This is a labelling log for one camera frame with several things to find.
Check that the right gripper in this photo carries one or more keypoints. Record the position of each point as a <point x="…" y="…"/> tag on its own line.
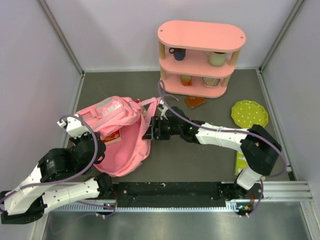
<point x="156" y="122"/>

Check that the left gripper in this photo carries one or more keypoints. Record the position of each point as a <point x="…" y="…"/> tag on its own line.
<point x="76" y="140"/>

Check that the pink student backpack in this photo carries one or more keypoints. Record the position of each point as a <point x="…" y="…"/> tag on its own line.
<point x="124" y="114"/>

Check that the red cartoon book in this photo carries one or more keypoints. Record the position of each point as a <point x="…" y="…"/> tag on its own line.
<point x="112" y="138"/>

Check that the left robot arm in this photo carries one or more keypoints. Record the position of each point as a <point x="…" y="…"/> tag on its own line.
<point x="30" y="204"/>

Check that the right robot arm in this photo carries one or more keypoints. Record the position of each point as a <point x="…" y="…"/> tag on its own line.
<point x="259" y="148"/>

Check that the brown leather wallet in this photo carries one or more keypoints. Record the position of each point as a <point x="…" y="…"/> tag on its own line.
<point x="194" y="101"/>

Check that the orange cup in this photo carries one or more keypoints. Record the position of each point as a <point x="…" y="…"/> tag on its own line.
<point x="186" y="80"/>

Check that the patterned flower-shaped bowl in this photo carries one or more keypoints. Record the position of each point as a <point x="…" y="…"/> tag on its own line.
<point x="211" y="82"/>

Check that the dark blue mug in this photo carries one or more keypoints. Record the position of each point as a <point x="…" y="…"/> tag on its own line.
<point x="178" y="53"/>

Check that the pink three-tier wooden shelf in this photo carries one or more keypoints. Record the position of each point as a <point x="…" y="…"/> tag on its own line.
<point x="197" y="37"/>

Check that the green cartoon book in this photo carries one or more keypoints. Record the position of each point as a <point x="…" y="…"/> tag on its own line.
<point x="240" y="163"/>

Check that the green polka dot plate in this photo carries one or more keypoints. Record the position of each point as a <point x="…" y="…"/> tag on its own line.
<point x="246" y="113"/>

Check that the beige ceramic mug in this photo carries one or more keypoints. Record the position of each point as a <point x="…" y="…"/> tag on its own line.
<point x="216" y="59"/>

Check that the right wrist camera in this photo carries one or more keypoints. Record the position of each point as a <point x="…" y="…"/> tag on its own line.
<point x="162" y="108"/>

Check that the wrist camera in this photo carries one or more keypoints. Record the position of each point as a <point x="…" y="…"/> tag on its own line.
<point x="73" y="125"/>
<point x="162" y="108"/>

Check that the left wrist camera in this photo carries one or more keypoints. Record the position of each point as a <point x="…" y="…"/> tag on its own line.
<point x="73" y="125"/>

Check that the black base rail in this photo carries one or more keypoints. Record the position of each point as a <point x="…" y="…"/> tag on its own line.
<point x="182" y="194"/>

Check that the white cable duct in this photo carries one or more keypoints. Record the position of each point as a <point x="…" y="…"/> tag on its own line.
<point x="91" y="206"/>

